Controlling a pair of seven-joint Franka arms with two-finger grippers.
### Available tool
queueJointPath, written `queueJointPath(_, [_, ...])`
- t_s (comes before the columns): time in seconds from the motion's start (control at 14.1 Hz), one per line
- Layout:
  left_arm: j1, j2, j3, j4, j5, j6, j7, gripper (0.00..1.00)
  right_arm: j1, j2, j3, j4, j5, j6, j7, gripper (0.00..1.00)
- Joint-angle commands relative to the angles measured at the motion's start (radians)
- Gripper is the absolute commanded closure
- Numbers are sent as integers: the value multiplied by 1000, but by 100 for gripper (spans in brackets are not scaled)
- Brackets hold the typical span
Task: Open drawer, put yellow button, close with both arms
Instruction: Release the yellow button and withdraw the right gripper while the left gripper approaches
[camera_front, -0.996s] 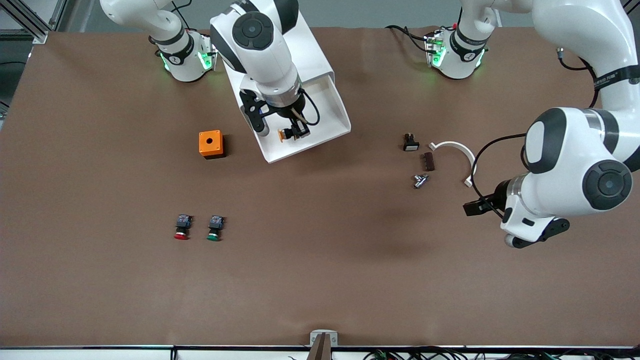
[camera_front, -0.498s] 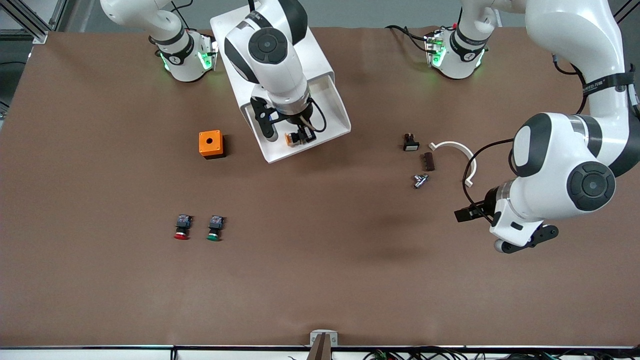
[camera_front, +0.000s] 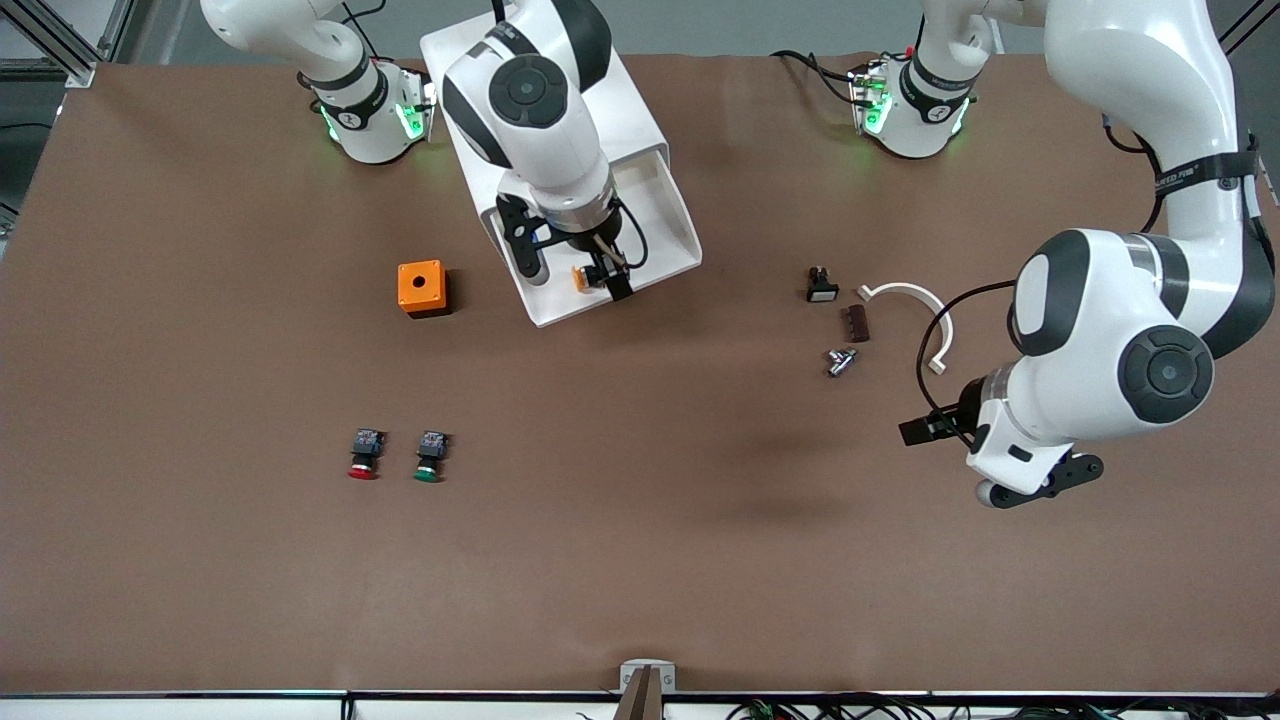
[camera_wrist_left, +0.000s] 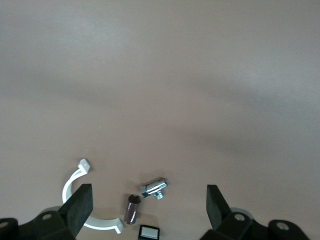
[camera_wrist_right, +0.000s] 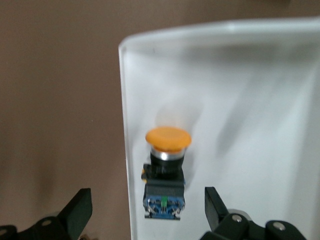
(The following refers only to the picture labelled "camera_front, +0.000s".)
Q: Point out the black white-capped push button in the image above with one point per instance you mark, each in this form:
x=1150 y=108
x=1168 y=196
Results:
x=822 y=286

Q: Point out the white curved plastic bracket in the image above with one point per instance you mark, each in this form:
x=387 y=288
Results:
x=905 y=290

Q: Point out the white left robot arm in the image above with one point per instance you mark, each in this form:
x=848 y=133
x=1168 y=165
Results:
x=1100 y=330

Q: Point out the green push button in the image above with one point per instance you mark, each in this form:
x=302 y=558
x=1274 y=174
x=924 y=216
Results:
x=430 y=458

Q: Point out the brown terminal block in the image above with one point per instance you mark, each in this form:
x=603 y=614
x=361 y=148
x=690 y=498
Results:
x=857 y=323

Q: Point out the silver key switch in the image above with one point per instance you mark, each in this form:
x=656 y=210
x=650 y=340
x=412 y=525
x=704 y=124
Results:
x=841 y=361

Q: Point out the yellow push button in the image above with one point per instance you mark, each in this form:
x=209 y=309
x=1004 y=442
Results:
x=582 y=279

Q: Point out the grey metal mount bracket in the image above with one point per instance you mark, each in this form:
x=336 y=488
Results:
x=647 y=675

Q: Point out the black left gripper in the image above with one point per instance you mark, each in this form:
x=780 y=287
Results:
x=958 y=417

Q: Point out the orange button enclosure box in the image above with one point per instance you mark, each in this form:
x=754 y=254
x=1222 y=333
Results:
x=422 y=287

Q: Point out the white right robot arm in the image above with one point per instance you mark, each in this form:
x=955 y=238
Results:
x=530 y=90

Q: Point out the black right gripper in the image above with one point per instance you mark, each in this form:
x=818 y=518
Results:
x=598 y=252

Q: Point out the red push button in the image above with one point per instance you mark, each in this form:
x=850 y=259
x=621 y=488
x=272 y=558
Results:
x=365 y=455

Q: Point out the brown table cover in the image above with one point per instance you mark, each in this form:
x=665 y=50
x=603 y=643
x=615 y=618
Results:
x=640 y=560

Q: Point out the aluminium frame profile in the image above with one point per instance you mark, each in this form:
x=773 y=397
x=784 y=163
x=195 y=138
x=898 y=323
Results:
x=70 y=55
x=1240 y=30

